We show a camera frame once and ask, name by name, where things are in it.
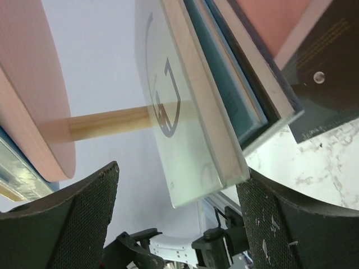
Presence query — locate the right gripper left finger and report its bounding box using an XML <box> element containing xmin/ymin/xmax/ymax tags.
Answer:
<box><xmin>1</xmin><ymin>161</ymin><xmax>119</xmax><ymax>268</ymax></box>

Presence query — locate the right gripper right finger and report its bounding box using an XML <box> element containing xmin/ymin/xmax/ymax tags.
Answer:
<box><xmin>236</xmin><ymin>170</ymin><xmax>358</xmax><ymax>268</ymax></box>

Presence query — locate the blue 20000 Leagues book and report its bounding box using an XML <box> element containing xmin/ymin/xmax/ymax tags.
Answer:
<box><xmin>0</xmin><ymin>129</ymin><xmax>59</xmax><ymax>202</ymax></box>

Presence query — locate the light blue thin book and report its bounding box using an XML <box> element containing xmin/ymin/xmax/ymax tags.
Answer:
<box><xmin>184</xmin><ymin>1</ymin><xmax>268</xmax><ymax>147</ymax></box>

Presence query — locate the black Moon and Sixpence book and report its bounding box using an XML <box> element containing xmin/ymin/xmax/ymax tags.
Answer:
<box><xmin>283</xmin><ymin>0</ymin><xmax>358</xmax><ymax>143</ymax></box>

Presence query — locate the pink three-tier shelf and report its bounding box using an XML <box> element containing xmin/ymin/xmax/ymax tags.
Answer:
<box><xmin>1</xmin><ymin>1</ymin><xmax>330</xmax><ymax>182</ymax></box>

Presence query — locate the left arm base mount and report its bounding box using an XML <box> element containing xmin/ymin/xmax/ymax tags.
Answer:
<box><xmin>191</xmin><ymin>206</ymin><xmax>250</xmax><ymax>268</ymax></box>

